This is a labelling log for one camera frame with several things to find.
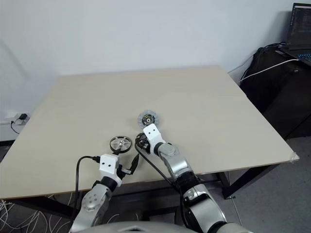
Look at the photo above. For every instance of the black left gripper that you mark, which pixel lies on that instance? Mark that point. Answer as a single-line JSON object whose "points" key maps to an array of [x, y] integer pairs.
{"points": [[124, 168]]}

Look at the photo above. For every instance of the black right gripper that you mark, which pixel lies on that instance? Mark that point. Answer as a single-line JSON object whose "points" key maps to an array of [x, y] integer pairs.
{"points": [[142, 143]]}

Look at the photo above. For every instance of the silver spoked wheel part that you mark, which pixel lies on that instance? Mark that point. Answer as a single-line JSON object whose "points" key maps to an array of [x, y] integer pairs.
{"points": [[120, 143]]}

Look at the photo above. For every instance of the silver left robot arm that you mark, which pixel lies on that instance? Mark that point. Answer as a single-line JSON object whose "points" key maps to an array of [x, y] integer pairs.
{"points": [[92, 199]]}

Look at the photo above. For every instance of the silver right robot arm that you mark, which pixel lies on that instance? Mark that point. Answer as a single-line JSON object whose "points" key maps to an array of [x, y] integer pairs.
{"points": [[179, 165]]}

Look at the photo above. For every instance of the round grey motor housing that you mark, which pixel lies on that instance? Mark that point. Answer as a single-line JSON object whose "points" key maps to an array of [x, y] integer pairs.
{"points": [[145, 117]]}

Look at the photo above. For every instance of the silver robot torso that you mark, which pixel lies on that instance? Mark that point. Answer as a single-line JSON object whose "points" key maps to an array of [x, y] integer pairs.
{"points": [[136, 227]]}

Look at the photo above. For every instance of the black plug adapter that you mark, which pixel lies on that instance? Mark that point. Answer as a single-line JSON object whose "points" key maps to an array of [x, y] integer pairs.
{"points": [[23, 116]]}

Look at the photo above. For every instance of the black cabinet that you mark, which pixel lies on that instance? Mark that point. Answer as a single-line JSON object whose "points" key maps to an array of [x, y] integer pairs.
{"points": [[279, 97]]}

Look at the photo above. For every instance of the clear tape piece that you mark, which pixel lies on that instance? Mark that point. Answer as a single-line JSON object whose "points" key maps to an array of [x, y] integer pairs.
{"points": [[294, 157]]}

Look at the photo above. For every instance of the black open laptop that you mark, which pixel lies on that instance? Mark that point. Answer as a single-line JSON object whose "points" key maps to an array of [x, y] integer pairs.
{"points": [[301, 24]]}

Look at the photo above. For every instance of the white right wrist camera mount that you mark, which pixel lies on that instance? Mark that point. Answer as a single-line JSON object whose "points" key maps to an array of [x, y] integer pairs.
{"points": [[153, 134]]}

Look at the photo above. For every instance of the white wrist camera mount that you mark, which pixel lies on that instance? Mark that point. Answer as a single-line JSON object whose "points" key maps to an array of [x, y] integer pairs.
{"points": [[108, 165], [153, 134]]}

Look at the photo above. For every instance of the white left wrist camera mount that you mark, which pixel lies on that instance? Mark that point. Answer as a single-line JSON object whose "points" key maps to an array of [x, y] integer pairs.
{"points": [[108, 165]]}

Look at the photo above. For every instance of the black metal table frame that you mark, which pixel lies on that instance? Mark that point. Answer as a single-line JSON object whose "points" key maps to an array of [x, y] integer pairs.
{"points": [[252, 180]]}

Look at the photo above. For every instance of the white wall socket strip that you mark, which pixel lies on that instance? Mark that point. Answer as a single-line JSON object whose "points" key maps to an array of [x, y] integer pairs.
{"points": [[14, 122]]}

